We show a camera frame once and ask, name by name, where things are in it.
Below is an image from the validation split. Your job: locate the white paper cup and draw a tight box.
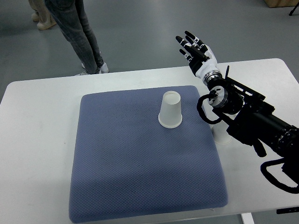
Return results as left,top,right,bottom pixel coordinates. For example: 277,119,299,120
158,91,182,128
211,121,232,145

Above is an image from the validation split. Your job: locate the person in grey jeans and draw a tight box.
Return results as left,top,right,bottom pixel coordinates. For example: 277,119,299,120
44,0,109,76

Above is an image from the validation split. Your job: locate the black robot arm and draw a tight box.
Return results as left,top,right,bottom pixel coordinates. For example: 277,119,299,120
197,70,299,163

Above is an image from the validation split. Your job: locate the black tripod leg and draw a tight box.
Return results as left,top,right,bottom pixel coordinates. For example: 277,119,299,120
289,3,299,16

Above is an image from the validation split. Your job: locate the black cable loop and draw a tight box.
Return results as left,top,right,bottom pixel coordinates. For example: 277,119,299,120
260,157,299,194

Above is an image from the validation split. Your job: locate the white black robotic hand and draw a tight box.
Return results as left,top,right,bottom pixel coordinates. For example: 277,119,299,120
175,31,222,83

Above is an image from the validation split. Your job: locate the cardboard box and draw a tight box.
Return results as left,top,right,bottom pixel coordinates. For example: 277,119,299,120
264,0,298,8

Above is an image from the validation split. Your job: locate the blue mesh cushion pad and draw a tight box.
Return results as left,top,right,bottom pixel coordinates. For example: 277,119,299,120
69,85,228,223

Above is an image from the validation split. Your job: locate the white paper cup on cushion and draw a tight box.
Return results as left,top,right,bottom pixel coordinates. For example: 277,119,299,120
158,91,182,128

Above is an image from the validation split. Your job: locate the black desk control panel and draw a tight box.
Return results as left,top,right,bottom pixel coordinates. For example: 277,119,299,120
276,207,299,215

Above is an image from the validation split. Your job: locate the white table leg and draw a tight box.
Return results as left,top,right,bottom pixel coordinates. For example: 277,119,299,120
241,213,255,224

